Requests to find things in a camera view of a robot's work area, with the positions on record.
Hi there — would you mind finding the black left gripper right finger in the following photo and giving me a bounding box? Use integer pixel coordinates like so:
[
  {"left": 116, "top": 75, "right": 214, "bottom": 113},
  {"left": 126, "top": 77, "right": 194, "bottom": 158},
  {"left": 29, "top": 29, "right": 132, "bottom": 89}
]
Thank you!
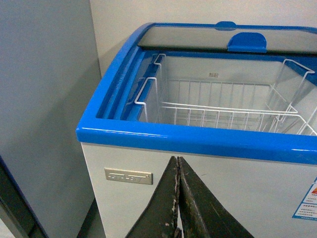
[{"left": 178, "top": 157, "right": 253, "bottom": 238}]

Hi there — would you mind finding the white wire freezer basket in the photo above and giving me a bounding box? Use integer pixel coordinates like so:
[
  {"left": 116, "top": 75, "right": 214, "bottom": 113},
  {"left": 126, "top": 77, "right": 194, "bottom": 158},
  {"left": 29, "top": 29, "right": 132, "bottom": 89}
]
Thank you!
[{"left": 129, "top": 54, "right": 317, "bottom": 136}]

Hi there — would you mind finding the energy efficiency label sticker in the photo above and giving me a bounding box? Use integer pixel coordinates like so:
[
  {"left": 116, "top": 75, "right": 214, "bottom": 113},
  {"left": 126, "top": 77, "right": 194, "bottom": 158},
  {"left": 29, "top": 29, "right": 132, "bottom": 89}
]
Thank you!
[{"left": 292, "top": 179, "right": 317, "bottom": 221}]

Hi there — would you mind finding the white blue chest freezer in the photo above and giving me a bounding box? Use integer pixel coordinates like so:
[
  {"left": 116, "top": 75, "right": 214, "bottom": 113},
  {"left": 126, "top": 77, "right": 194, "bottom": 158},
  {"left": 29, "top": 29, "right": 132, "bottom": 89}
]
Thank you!
[{"left": 76, "top": 22, "right": 317, "bottom": 238}]

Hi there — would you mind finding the grey cabinet with blue edge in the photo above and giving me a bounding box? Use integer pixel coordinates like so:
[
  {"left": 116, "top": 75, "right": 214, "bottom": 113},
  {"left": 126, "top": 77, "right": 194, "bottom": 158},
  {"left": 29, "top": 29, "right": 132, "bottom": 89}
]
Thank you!
[{"left": 0, "top": 159, "right": 47, "bottom": 238}]

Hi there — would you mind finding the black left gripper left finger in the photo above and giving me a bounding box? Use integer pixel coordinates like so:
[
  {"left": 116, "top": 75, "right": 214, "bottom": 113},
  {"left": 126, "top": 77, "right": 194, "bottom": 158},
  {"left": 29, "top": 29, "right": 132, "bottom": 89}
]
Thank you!
[{"left": 126, "top": 156, "right": 180, "bottom": 238}]

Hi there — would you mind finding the silver brand name plate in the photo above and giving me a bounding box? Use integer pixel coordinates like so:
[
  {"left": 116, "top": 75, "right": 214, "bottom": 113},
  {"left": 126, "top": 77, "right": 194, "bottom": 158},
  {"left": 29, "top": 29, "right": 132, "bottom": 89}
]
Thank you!
[{"left": 104, "top": 168, "right": 153, "bottom": 185}]

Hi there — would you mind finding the sliding glass freezer lid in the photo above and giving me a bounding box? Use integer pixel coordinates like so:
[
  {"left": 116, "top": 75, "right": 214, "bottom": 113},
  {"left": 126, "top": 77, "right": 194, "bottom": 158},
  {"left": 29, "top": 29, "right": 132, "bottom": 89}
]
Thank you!
[{"left": 138, "top": 21, "right": 317, "bottom": 54}]

